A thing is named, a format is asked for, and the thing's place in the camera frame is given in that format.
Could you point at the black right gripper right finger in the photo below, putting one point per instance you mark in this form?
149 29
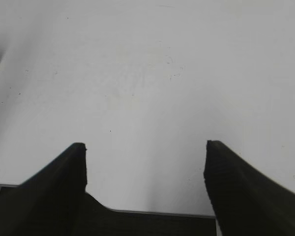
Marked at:
245 201

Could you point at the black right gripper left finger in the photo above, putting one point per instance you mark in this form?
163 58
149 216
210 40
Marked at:
47 204

